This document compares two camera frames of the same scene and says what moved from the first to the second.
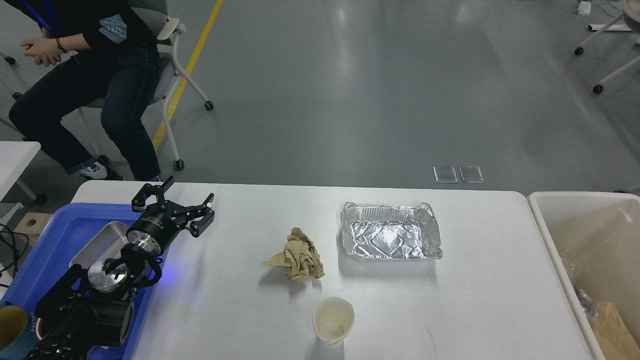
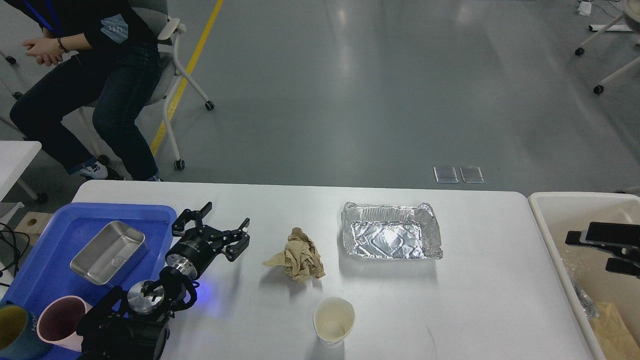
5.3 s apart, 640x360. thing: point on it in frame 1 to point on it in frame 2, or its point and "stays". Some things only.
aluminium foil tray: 390,231 stays
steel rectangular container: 106,244 stays
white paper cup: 333,318 stays
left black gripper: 155,227 to 199,246
